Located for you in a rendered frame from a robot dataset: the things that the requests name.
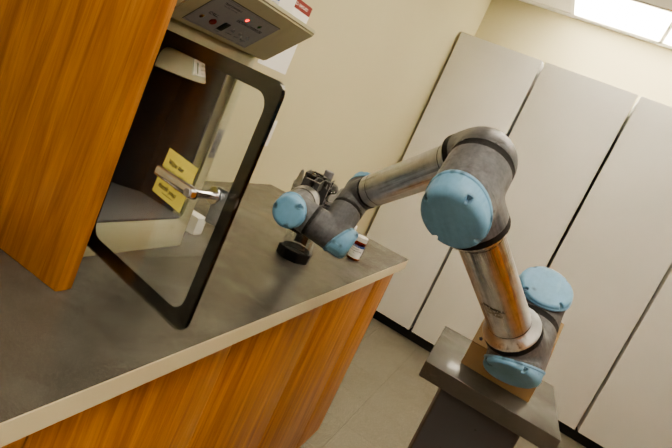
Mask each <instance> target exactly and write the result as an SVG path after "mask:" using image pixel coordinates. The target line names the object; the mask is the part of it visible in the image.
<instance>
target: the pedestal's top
mask: <svg viewBox="0 0 672 448"><path fill-rule="evenodd" d="M471 342H472V340H470V339H468V338H466V337H465V336H463V335H461V334H459V333H458V332H456V331H454V330H452V329H450V328H449V327H447V326H445V328H444V329H443V331H442V333H441V335H440V336H439V338H438V340H437V342H436V343H435V345H434V347H433V349H432V350H431V352H430V354H429V356H428V357H427V359H426V361H425V363H424V365H423V367H422V369H421V371H420V373H419V376H421V377H422V378H424V379H426V380H427V381H429V382H431V383H432V384H434V385H436V386H437V387H439V388H441V389H442V390H444V391H446V392H447V393H449V394H451V395H452V396H454V397H456V398H457V399H459V400H461V401H462V402H464V403H466V404H467V405H469V406H471V407H472V408H474V409H476V410H477V411H479V412H481V413H482V414H484V415H486V416H487V417H489V418H491V419H492V420H494V421H496V422H497V423H499V424H501V425H502V426H504V427H506V428H507V429H509V430H511V431H512V432H514V433H516V434H517V435H519V436H521V437H522V438H524V439H526V440H527V441H529V442H531V443H532V444H534V445H536V446H537V447H539V448H557V447H558V445H559V443H560V442H561V438H560V430H559V423H558V416H557V408H556V401H555V394H554V386H552V385H550V384H549V383H547V382H545V381H543V380H542V381H541V383H540V385H539V386H537V388H536V389H535V391H534V393H533V395H532V397H531V398H530V400H529V402H528V403H527V402H526V401H524V400H522V399H521V398H519V397H517V396H516V395H514V394H512V393H511V392H509V391H507V390H506V389H504V388H502V387H501V386H499V385H497V384H496V383H494V382H492V381H491V380H489V379H487V378H486V377H484V376H482V375H481V374H479V373H477V372H476V371H474V370H472V369H471V368H469V367H467V366H466V365H464V364H462V363H461V361H462V359H463V357H464V356H465V354H466V352H467V350H468V348H469V346H470V344H471Z"/></svg>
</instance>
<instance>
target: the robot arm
mask: <svg viewBox="0 0 672 448"><path fill-rule="evenodd" d="M517 168H518V155H517V151H516V148H515V146H514V144H513V143H512V141H511V140H510V139H509V138H508V137H507V136H506V135H505V134H504V133H503V132H501V131H499V130H497V129H495V128H491V127H486V126H477V127H471V128H467V129H465V130H462V131H459V132H457V133H455V134H452V135H450V136H448V137H446V138H445V139H444V140H443V142H442V144H441V145H440V146H437V147H435V148H432V149H430V150H427V151H425V152H423V153H420V154H418V155H415V156H413V157H410V158H408V159H406V160H403V161H401V162H398V163H396V164H393V165H391V166H389V167H386V168H384V169H381V170H379V171H376V172H374V173H372V174H371V173H369V172H363V171H361V172H358V173H356V174H355V175H354V176H353V177H352V178H351V179H350V180H349V181H348V182H347V184H346V186H345V187H344V188H341V189H340V190H339V191H338V192H337V193H336V194H331V195H329V196H328V197H327V199H326V200H325V198H326V196H327V194H328V191H329V190H330V189H331V188H332V187H333V184H334V182H335V180H334V181H332V182H331V179H329V178H327V177H325V176H324V175H323V174H321V173H318V172H316V171H312V169H311V170H309V171H307V172H306V173H305V176H304V169H302V170H301V171H300V173H299V175H298V177H297V179H295V180H294V182H293V184H292V188H291V190H290V191H289V192H286V193H284V194H282V195H281V196H280V197H279V198H278V199H277V200H276V201H275V203H274V205H273V209H272V214H273V218H274V220H275V221H276V223H277V224H278V225H280V226H281V227H283V228H287V229H290V230H292V231H294V232H295V233H297V234H299V235H300V234H301V233H302V234H303V235H305V236H306V237H307V238H309V239H310V240H312V241H313V242H314V243H316V244H317V245H318V246H320V247H321V248H323V250H324V251H327V252H329V253H330V254H332V255H333V256H335V257H336V258H339V259H341V258H343V257H344V256H345V255H346V254H347V252H348V251H349V250H350V248H351V247H352V245H353V244H354V243H355V241H356V240H357V238H358V236H359V234H358V232H356V231H355V229H354V228H355V227H356V225H357V224H358V222H359V221H360V219H361V218H362V216H363V215H364V214H365V212H366V211H367V210H368V209H371V208H374V207H377V206H380V205H383V204H386V203H389V202H392V201H395V200H398V199H401V198H404V197H408V196H411V195H414V194H417V193H420V192H423V191H425V194H424V196H423V198H422V200H421V206H420V212H421V217H422V220H423V223H424V225H425V226H426V228H427V230H428V231H429V232H430V233H431V234H432V235H437V236H438V238H437V240H439V241H440V242H442V243H443V244H445V245H447V246H450V247H452V248H454V249H456V250H459V253H460V255H461V258H462V260H463V263H464V266H465V268H466V271H467V273H468V276H469V278H470V281H471V284H472V286H473V289H474V291H475V294H476V297H477V299H478V302H479V304H480V307H481V309H482V312H483V315H484V317H485V320H484V323H483V328H482V330H483V336H484V338H485V341H486V344H487V346H488V347H487V352H486V354H484V356H483V357H484V359H483V366H484V368H485V369H486V371H487V372H488V373H489V374H491V375H492V376H493V377H495V378H496V379H498V380H500V381H502V382H504V383H506V384H509V385H512V386H515V387H519V388H526V389H531V388H535V387H537V386H539V385H540V383H541V381H542V379H543V376H545V374H546V372H545V370H546V367H547V364H548V361H549V358H550V355H551V352H552V349H553V346H554V343H555V340H556V337H557V333H558V331H559V328H560V324H561V321H562V318H563V316H564V314H565V312H566V310H568V309H569V308H570V306H571V304H572V301H573V290H572V287H571V285H570V284H569V283H568V282H567V280H566V278H565V277H563V276H562V275H561V274H560V273H558V272H556V271H555V270H553V269H550V268H547V267H542V266H535V267H529V268H527V269H525V270H524V271H523V272H522V273H521V274H520V275H518V272H517V269H516V266H515V262H514V259H513V256H512V253H511V249H510V246H509V243H508V240H507V237H506V236H507V234H508V233H509V231H510V228H511V218H510V215H509V211H508V208H507V205H506V201H505V196H506V193H507V191H508V189H509V187H510V185H511V183H512V181H513V179H514V177H515V174H516V172H517ZM303 177H304V178H303ZM330 182H331V183H330ZM331 184H332V185H331Z"/></svg>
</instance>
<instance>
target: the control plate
mask: <svg viewBox="0 0 672 448"><path fill-rule="evenodd" d="M200 14H205V17H203V18H200V17H199V15H200ZM182 18H183V19H185V20H187V21H189V22H191V23H194V24H196V25H198V26H200V27H202V28H204V29H206V30H208V31H210V32H212V33H214V34H216V35H219V36H221V37H223V38H225V39H227V40H229V41H231V42H233V43H235V44H237V45H239V46H241V47H244V48H246V47H248V46H249V45H251V44H253V43H255V42H257V41H259V40H261V39H263V38H264V37H266V36H268V35H270V34H272V33H274V32H276V31H277V30H279V29H280V28H278V27H276V26H275V25H273V24H271V23H270V22H268V21H266V20H265V19H263V18H261V17H260V16H258V15H257V14H255V13H253V12H252V11H250V10H248V9H247V8H245V7H243V6H242V5H240V4H239V3H237V2H235V1H234V0H211V1H209V2H207V3H206V4H204V5H202V6H201V7H199V8H197V9H196V10H194V11H192V12H191V13H189V14H187V15H186V16H184V17H182ZM211 19H216V20H217V23H216V24H213V25H211V24H209V20H211ZM245 19H250V21H249V22H245ZM224 23H228V24H230V25H231V26H229V27H228V28H226V29H224V30H222V31H219V30H217V29H216V28H217V27H219V26H220V25H222V24H224ZM258 26H262V28H260V29H257V27H258ZM231 30H235V33H234V34H233V33H232V32H231ZM240 33H242V34H243V35H242V37H240V36H238V34H240ZM246 37H249V40H248V41H247V40H246V39H245V38H246Z"/></svg>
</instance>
